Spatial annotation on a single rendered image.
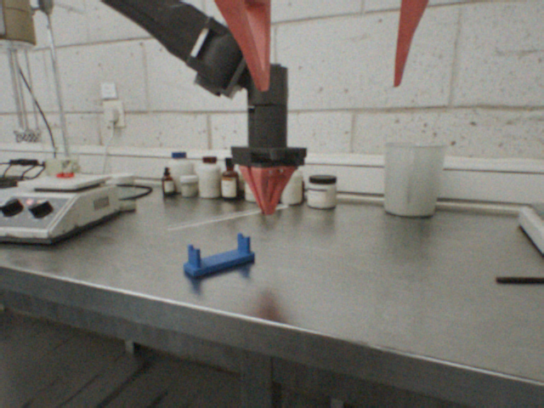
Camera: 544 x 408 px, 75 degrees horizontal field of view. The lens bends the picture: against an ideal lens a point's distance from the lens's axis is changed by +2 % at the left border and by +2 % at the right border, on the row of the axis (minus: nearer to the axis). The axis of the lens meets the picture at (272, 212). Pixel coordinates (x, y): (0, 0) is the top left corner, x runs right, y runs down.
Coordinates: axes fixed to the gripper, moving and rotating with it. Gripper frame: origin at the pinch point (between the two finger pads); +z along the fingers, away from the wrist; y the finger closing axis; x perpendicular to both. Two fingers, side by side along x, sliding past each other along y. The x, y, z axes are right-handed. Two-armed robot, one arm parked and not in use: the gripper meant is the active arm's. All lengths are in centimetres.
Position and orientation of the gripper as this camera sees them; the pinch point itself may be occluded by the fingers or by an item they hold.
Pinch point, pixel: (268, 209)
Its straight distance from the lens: 52.3
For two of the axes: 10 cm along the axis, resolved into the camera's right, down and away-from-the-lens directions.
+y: -6.4, -1.8, 7.5
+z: 0.0, 9.7, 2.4
